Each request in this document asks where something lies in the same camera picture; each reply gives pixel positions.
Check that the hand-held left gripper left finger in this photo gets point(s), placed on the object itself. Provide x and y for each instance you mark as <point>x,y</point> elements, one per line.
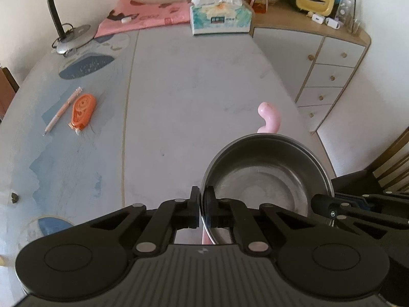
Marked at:
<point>195,211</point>

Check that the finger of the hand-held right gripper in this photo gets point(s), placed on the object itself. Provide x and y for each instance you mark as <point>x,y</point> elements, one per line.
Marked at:
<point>396,203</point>
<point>322,204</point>

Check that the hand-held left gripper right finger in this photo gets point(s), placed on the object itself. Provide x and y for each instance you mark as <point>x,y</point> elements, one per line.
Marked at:
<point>211,211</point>

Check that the stainless steel bowl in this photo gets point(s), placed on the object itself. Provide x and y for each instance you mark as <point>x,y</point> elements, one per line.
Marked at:
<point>265,172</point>

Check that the slatted wooden chair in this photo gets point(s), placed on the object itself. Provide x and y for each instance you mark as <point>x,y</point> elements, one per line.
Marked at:
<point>393,163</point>

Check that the orange correction tape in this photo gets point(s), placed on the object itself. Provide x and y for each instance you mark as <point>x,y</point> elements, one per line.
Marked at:
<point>83,110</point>

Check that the white cabinet with wooden top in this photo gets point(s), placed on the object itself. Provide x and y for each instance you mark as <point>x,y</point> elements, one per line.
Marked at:
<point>287,48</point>

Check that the pink pen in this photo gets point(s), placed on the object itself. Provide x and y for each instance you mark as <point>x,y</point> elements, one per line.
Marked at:
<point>62,112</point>

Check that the white charger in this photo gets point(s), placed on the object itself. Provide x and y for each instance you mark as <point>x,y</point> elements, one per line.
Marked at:
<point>334,23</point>
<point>316,17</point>

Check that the glass with sticks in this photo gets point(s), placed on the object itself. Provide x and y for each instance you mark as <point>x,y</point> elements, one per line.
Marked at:
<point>354,22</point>

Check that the tissue box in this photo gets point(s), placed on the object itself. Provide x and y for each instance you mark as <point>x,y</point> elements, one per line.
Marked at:
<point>220,19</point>

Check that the clear plastic box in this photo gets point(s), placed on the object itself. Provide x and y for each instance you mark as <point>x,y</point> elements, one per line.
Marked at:
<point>343,8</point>

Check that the pink printed bag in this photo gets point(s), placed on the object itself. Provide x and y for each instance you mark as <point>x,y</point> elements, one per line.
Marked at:
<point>150,12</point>

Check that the small white eraser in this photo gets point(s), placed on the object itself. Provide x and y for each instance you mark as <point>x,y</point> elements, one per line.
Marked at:
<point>126,19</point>

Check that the grey desk lamp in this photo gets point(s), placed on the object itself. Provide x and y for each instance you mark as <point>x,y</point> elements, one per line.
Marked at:
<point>76,35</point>

